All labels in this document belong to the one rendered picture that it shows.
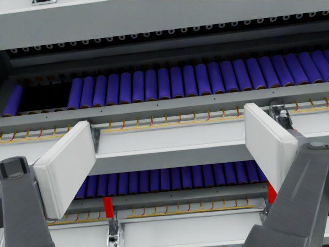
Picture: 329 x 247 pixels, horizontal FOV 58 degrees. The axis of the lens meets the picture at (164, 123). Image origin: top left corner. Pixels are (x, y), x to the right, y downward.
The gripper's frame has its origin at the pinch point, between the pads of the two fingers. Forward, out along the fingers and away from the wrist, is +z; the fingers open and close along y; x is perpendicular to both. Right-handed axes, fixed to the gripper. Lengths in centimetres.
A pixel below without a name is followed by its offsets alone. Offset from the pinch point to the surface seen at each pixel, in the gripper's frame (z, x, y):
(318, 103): 24.5, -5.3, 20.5
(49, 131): 24.4, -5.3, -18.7
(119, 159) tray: 21.0, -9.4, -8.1
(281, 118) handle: 20.8, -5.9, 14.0
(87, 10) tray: 17.0, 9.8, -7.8
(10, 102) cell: 28.3, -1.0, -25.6
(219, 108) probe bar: 24.5, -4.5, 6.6
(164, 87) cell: 28.0, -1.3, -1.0
